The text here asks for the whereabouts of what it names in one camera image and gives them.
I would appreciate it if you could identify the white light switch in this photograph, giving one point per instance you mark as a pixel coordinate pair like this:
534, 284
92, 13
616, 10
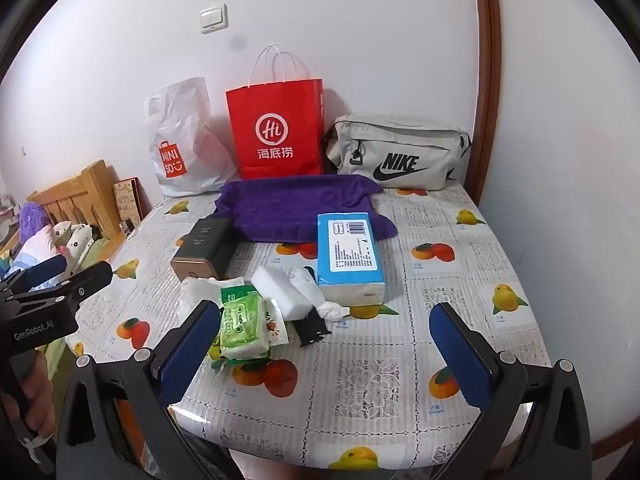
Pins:
213, 19

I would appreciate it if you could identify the purple towel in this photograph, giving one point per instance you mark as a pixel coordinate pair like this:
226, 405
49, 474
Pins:
280, 205

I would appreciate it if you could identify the purple fluffy cushion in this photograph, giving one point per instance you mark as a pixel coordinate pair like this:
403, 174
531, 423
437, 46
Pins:
35, 220

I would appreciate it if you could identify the white plastic shopping bag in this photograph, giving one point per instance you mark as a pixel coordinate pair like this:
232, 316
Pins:
185, 125

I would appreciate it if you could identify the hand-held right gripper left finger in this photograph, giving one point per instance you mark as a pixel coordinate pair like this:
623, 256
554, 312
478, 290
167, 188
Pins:
192, 355

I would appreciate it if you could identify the dark green sachet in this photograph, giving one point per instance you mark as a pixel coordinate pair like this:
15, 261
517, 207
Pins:
239, 292

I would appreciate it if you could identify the dark green passport booklet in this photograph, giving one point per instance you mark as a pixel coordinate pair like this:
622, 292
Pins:
205, 245

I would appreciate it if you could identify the white sponge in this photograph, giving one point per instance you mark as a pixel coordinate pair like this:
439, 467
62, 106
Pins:
280, 290

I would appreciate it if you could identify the blue cardboard box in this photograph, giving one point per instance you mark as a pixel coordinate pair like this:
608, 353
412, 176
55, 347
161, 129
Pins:
330, 270

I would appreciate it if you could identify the wooden headboard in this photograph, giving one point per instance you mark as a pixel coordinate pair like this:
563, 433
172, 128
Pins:
75, 190

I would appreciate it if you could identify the white sachet with orange print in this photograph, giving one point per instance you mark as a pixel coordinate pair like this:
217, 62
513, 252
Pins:
275, 322

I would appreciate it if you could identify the red paper bag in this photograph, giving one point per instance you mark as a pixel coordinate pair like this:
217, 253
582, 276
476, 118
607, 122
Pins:
250, 110

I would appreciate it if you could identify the white sock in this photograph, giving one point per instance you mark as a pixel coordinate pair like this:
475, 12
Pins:
312, 290

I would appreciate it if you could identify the green wet wipes pack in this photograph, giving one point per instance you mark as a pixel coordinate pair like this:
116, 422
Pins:
240, 325

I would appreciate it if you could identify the brown patterned notebook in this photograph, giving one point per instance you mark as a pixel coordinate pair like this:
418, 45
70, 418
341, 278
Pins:
125, 200

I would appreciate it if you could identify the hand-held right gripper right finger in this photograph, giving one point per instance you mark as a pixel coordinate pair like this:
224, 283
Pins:
462, 355

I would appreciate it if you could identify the white spotted plush toy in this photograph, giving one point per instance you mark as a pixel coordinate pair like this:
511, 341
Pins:
75, 240

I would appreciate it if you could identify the fruit print tablecloth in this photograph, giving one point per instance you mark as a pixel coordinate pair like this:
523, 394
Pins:
375, 385

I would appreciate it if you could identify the green blanket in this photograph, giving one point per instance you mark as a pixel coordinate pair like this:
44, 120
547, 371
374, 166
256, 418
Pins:
97, 252

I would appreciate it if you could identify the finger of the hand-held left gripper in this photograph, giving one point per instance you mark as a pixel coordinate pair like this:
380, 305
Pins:
47, 267
85, 280

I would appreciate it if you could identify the grey waist bag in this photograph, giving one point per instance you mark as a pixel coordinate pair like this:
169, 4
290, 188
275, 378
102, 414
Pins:
400, 135

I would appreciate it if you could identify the person's left hand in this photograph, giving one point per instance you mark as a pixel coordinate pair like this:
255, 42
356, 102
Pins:
27, 400

